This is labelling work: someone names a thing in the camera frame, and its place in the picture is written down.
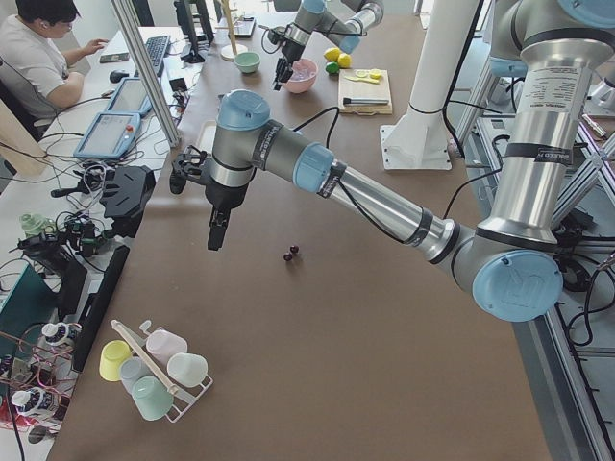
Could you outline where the mint green bowl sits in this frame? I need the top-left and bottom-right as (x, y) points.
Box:
(234, 51), (260, 75)

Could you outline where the white wire cup rack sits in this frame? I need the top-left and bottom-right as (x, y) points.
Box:
(109, 318), (214, 424)

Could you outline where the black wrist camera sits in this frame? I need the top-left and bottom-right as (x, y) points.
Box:
(169, 145), (210, 195)

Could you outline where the wooden rack handle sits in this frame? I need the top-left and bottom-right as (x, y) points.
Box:
(110, 320), (179, 396)

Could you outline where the grey upturned cup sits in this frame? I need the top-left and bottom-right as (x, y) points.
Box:
(119, 356), (150, 394)

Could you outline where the aluminium frame post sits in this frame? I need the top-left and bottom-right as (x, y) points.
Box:
(111, 0), (181, 148)

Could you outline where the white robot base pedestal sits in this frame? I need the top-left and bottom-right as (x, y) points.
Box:
(381, 0), (482, 170)

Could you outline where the dark red cherry pair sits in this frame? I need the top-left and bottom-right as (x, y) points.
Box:
(283, 245), (300, 262)

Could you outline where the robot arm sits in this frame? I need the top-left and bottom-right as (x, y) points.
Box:
(206, 1), (614, 322)
(267, 0), (384, 90)

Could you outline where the whole yellow lemon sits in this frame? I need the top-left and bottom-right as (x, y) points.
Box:
(323, 47), (341, 61)

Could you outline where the blue teach pendant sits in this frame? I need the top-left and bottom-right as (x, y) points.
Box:
(107, 77), (152, 115)
(73, 111), (141, 159)

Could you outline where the pile of ice cubes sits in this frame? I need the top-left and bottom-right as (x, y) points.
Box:
(290, 61), (317, 82)

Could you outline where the seated person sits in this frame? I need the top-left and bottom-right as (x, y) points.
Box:
(1, 0), (108, 120)

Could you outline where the green upturned cup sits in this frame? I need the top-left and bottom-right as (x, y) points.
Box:
(132, 376), (174, 421)

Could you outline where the black keyboard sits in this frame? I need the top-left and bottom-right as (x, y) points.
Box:
(144, 35), (171, 77)

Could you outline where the green lime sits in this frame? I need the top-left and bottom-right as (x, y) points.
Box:
(325, 61), (339, 75)

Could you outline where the pink upturned cup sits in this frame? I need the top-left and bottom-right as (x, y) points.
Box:
(145, 328), (188, 366)

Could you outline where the tea bottle left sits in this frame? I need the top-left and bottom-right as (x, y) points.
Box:
(41, 322), (82, 349)

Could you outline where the white upturned cup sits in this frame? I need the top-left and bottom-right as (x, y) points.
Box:
(166, 352), (209, 388)

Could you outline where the copper wire bottle rack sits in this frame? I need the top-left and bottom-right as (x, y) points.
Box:
(1, 328), (77, 427)

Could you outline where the yellow plastic knife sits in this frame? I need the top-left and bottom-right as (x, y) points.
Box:
(343, 75), (380, 85)

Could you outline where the tea bottle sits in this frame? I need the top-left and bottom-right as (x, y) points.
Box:
(41, 322), (82, 349)
(11, 387), (69, 423)

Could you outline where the tea bottle right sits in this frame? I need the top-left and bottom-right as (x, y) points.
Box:
(11, 387), (69, 423)

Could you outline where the steel muddler black tip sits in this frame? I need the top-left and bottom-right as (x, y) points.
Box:
(342, 97), (389, 106)

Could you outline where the wooden cutting board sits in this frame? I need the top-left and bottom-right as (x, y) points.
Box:
(338, 69), (393, 115)

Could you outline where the yellow upturned cup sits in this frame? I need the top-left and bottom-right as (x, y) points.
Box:
(99, 340), (132, 382)

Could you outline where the wooden cup tree stand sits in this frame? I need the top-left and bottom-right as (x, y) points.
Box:
(216, 0), (248, 61)

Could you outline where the black monitor bar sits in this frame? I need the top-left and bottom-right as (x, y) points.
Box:
(71, 245), (130, 374)

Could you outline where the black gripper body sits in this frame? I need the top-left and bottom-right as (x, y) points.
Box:
(282, 38), (304, 61)
(206, 167), (248, 209)

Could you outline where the pink bowl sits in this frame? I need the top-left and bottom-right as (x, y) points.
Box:
(283, 58), (319, 94)

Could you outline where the upper lemon slice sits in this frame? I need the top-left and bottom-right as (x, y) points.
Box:
(368, 69), (382, 80)

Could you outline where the cream rabbit tray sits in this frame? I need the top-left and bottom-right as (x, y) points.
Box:
(195, 120), (217, 156)

